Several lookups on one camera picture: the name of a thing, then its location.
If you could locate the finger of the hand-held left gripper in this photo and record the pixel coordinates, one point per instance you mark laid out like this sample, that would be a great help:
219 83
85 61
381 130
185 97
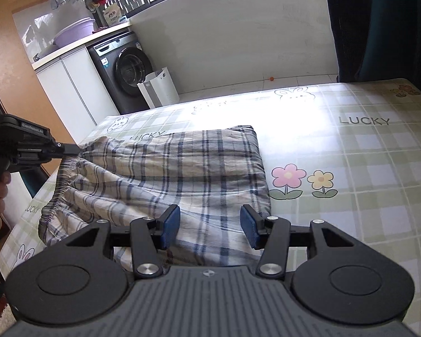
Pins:
68 149

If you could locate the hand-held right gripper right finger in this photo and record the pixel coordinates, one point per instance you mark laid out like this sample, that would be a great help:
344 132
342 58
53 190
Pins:
248 226

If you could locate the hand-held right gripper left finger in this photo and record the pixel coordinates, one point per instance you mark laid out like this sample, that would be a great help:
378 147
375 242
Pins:
172 224

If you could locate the plaid pants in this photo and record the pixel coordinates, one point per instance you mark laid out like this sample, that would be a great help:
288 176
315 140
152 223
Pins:
182 161

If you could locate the white cabinet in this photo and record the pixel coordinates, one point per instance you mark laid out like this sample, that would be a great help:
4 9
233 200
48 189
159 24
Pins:
77 91

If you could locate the grey washing machine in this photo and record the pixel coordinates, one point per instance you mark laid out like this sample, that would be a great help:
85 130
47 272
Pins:
105 77

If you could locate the orange wooden panel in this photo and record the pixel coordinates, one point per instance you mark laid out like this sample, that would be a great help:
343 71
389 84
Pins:
7 42

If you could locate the white plastic laundry bin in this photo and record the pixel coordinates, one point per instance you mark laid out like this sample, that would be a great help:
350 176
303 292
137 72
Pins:
161 89

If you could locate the purple plastic basin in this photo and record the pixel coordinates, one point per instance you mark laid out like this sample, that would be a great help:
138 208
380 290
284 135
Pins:
73 33

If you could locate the white detergent bag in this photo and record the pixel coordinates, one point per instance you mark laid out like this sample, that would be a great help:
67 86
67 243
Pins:
112 15

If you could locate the blue hanging cloth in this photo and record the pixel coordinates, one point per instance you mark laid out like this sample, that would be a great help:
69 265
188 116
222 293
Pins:
58 0

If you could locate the dark teal curtain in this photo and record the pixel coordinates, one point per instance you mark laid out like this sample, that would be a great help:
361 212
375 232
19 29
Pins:
382 24

